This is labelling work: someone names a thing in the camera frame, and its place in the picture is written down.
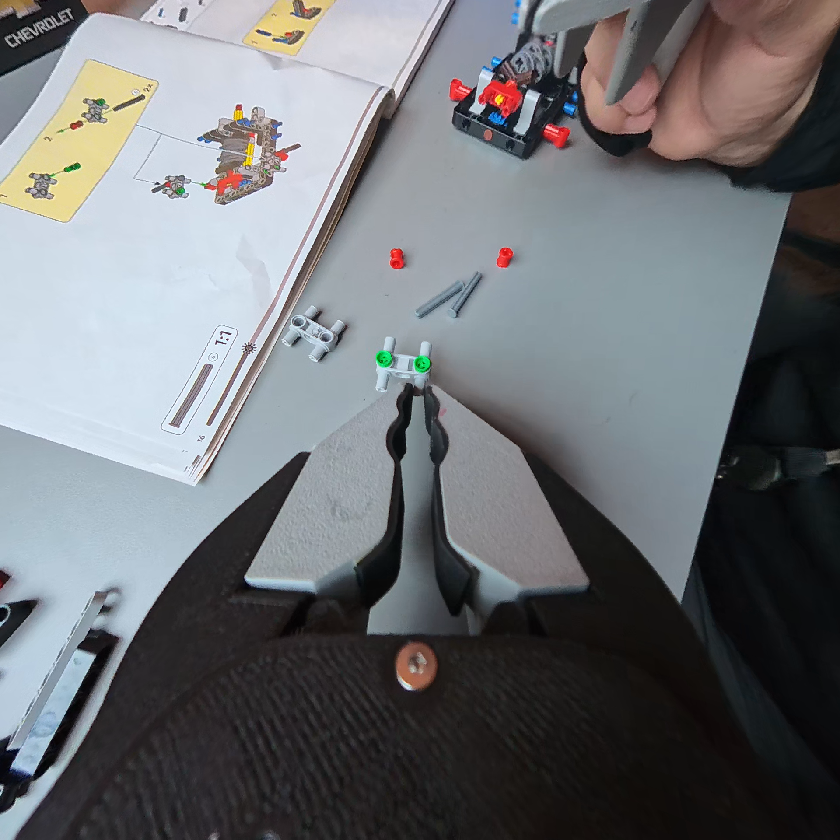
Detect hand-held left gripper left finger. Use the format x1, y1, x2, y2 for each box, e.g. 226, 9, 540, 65
244, 384, 414, 618

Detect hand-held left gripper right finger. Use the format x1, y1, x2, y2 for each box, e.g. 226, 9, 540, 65
423, 386, 589, 618

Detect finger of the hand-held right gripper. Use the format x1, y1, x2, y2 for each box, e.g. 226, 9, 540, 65
528, 0, 651, 80

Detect black lego chassis assembly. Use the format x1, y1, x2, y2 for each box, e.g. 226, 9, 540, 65
449, 29, 578, 160

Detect grey lego connector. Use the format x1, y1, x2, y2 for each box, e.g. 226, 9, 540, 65
374, 336, 434, 395
282, 305, 347, 362

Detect grey lego axle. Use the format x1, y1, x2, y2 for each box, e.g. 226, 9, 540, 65
448, 272, 483, 320
415, 281, 465, 320

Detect lego instruction booklet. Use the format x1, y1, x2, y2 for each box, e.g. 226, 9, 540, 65
0, 0, 455, 488

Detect pile of loose lego pieces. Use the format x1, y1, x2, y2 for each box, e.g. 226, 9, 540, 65
0, 570, 124, 815

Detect black lego set box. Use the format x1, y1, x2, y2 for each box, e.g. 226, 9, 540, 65
0, 0, 89, 76

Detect person's right hand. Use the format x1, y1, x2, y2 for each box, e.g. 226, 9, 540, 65
579, 0, 824, 172

